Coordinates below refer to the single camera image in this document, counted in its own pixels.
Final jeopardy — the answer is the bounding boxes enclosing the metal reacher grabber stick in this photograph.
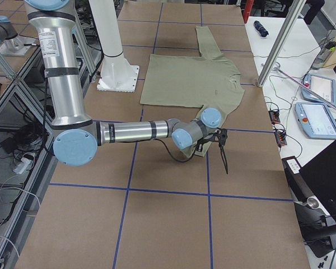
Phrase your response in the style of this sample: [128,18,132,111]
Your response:
[273,66,336,111]

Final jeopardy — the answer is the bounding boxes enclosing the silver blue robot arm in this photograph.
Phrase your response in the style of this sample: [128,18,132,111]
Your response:
[0,15,18,45]
[25,1,227,166]

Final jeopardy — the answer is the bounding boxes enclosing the near blue teach pendant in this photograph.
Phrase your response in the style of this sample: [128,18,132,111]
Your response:
[295,102,336,140]

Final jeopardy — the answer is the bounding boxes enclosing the white power strip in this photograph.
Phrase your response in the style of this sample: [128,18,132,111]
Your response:
[12,157,33,174]

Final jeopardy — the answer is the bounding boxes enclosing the aluminium frame post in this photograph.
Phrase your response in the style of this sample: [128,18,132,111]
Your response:
[257,0,306,87]

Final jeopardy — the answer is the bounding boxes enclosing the blue teach pendant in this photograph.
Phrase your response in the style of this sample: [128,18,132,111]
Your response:
[295,102,336,140]
[302,74,336,105]

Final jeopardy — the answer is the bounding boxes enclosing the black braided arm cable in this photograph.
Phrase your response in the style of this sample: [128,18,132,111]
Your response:
[156,134,216,163]

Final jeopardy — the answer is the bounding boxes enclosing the black orange connector block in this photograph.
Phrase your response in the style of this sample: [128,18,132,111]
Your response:
[274,129,287,148]
[268,109,281,124]

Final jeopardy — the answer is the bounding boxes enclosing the black box with label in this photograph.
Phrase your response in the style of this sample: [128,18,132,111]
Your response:
[282,156,314,202]

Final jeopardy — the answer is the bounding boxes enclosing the olive green long-sleeve shirt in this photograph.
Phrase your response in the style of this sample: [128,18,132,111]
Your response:
[139,25,245,159]

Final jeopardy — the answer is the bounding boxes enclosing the far blue teach pendant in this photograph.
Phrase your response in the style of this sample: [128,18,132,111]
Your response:
[302,74,336,105]

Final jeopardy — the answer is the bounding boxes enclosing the folded dark blue umbrella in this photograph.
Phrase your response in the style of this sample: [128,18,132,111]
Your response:
[253,20,269,38]

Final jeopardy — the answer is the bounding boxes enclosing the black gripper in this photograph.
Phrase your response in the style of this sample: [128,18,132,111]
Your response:
[216,128,228,174]

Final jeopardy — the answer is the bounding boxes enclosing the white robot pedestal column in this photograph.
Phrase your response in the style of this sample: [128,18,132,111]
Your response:
[89,0,139,92]

